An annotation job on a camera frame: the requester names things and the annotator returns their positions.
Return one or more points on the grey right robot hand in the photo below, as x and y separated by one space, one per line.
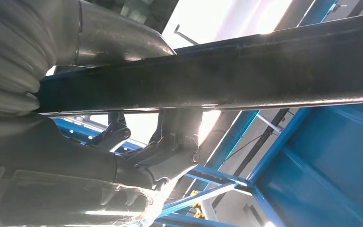
43 156

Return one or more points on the blue metal shelf rack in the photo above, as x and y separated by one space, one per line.
325 175

